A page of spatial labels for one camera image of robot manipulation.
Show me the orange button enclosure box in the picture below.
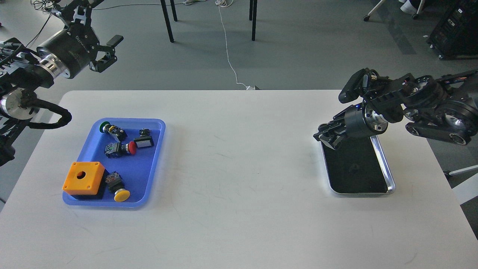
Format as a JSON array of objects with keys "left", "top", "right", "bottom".
[{"left": 62, "top": 161, "right": 106, "bottom": 196}]

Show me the silver metal tray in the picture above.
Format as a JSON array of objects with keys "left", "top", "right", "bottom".
[{"left": 321, "top": 136, "right": 396, "bottom": 197}]

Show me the white floor cable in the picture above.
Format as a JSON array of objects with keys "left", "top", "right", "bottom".
[{"left": 215, "top": 0, "right": 260, "bottom": 90}]

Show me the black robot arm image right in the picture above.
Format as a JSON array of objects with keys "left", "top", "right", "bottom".
[{"left": 313, "top": 68, "right": 478, "bottom": 150}]

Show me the small black contact block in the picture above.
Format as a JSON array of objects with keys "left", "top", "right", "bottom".
[{"left": 139, "top": 128, "right": 151, "bottom": 137}]

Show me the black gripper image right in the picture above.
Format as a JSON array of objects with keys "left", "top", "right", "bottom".
[{"left": 313, "top": 105, "right": 389, "bottom": 150}]

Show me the red push button switch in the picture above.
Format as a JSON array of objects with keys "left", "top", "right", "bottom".
[{"left": 104, "top": 141, "right": 137, "bottom": 158}]

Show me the black angled table leg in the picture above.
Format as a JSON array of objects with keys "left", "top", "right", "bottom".
[{"left": 160, "top": 0, "right": 178, "bottom": 43}]

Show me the yellow push button switch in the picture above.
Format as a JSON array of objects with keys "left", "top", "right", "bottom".
[{"left": 105, "top": 171, "right": 130, "bottom": 202}]

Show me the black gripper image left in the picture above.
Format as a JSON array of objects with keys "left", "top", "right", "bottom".
[{"left": 37, "top": 0, "right": 124, "bottom": 79}]

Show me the blue plastic tray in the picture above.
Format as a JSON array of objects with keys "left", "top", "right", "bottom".
[{"left": 62, "top": 118, "right": 166, "bottom": 208}]

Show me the office chair base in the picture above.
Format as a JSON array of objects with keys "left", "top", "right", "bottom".
[{"left": 364, "top": 0, "right": 426, "bottom": 21}]

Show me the green push button switch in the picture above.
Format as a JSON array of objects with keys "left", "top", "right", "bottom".
[{"left": 99, "top": 121, "right": 127, "bottom": 142}]

